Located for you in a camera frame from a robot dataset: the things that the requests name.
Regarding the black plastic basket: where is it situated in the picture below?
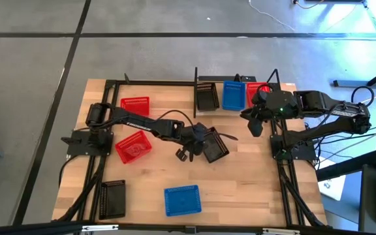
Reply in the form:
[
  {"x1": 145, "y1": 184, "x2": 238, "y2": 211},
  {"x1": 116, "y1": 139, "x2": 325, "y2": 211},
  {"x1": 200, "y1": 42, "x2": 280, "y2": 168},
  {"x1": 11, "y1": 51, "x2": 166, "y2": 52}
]
[
  {"x1": 98, "y1": 179, "x2": 127, "y2": 221},
  {"x1": 203, "y1": 126, "x2": 230, "y2": 164},
  {"x1": 196, "y1": 82, "x2": 221, "y2": 112}
]

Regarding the black aluminium rig frame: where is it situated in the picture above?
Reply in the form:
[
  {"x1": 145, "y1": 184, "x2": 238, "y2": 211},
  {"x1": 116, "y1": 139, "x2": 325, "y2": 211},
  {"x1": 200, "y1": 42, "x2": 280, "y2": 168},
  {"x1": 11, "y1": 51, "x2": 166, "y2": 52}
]
[{"x1": 0, "y1": 73, "x2": 362, "y2": 235}]

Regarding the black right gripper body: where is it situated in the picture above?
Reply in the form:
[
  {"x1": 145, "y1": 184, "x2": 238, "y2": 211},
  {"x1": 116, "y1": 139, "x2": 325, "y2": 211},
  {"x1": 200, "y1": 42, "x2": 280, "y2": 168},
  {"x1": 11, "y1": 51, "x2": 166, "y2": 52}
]
[{"x1": 251, "y1": 90, "x2": 272, "y2": 121}]

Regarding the blue plastic basket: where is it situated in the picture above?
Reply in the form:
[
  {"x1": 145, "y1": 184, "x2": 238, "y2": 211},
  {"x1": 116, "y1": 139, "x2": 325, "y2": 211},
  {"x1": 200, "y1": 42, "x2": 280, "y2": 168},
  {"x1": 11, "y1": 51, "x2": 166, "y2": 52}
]
[
  {"x1": 221, "y1": 80, "x2": 247, "y2": 112},
  {"x1": 163, "y1": 184, "x2": 202, "y2": 217}
]

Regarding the black left wrist camera cable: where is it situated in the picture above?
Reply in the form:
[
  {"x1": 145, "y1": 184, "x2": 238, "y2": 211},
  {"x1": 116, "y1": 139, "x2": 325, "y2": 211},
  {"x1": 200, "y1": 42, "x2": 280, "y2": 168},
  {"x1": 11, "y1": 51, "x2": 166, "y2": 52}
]
[{"x1": 156, "y1": 109, "x2": 196, "y2": 132}]

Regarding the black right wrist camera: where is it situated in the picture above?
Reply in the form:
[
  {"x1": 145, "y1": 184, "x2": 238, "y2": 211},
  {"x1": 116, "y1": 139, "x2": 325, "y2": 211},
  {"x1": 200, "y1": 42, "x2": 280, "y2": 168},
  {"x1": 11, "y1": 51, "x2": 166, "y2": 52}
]
[{"x1": 248, "y1": 116, "x2": 264, "y2": 138}]

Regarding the white printed sheet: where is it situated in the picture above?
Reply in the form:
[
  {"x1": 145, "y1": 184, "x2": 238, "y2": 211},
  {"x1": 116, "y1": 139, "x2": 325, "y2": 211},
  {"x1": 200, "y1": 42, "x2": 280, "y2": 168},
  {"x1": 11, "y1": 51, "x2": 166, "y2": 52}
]
[{"x1": 317, "y1": 175, "x2": 347, "y2": 202}]

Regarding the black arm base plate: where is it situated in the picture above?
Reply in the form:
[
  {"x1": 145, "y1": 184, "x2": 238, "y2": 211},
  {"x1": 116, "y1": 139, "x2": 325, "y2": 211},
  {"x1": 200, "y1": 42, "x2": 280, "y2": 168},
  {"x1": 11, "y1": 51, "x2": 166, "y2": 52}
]
[
  {"x1": 61, "y1": 129, "x2": 114, "y2": 157},
  {"x1": 270, "y1": 133, "x2": 317, "y2": 161}
]

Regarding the black side desk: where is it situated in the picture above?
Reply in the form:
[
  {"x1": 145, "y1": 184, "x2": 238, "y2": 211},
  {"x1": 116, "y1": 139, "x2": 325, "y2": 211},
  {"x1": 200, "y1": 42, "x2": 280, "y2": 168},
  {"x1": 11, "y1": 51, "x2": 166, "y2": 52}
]
[{"x1": 315, "y1": 149, "x2": 376, "y2": 235}]

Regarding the black floor cable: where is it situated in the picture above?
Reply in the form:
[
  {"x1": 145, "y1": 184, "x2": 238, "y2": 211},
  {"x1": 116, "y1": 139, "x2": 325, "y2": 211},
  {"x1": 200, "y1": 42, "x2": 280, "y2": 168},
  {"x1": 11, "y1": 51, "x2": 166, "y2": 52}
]
[{"x1": 305, "y1": 125, "x2": 376, "y2": 146}]

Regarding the silver metal bracket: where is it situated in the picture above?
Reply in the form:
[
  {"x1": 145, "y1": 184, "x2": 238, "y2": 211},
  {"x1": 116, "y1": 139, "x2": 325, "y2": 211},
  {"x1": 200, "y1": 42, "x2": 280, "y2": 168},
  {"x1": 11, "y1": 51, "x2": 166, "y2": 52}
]
[
  {"x1": 82, "y1": 224, "x2": 119, "y2": 232},
  {"x1": 262, "y1": 227, "x2": 300, "y2": 235}
]

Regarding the grey floor cable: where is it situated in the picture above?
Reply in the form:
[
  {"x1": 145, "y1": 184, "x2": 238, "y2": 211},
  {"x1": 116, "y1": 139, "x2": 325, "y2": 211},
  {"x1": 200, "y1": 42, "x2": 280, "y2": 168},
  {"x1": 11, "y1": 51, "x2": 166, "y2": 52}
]
[{"x1": 318, "y1": 121, "x2": 376, "y2": 163}]

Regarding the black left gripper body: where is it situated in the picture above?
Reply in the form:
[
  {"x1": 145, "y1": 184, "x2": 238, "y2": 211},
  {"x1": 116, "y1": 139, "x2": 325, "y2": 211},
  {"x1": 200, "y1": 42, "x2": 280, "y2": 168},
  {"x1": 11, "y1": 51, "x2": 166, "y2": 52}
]
[{"x1": 184, "y1": 123, "x2": 212, "y2": 157}]

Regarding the white floor cable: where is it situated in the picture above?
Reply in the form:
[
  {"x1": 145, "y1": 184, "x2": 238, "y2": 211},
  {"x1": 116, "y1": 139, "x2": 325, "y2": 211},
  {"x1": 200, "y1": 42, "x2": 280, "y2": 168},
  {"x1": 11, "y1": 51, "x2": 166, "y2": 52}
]
[{"x1": 248, "y1": 0, "x2": 295, "y2": 33}]

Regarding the black desk leg bar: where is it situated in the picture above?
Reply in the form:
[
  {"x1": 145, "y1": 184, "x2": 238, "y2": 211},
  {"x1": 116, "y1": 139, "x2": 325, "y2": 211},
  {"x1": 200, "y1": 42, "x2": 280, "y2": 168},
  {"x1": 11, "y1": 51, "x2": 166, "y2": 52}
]
[{"x1": 333, "y1": 61, "x2": 376, "y2": 88}]

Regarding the red plastic basket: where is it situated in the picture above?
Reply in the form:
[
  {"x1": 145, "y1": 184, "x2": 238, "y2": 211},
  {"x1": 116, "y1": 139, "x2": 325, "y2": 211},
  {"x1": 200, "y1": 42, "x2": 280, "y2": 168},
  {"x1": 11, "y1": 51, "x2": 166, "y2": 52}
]
[
  {"x1": 245, "y1": 82, "x2": 272, "y2": 108},
  {"x1": 114, "y1": 129, "x2": 153, "y2": 165},
  {"x1": 119, "y1": 96, "x2": 151, "y2": 118}
]

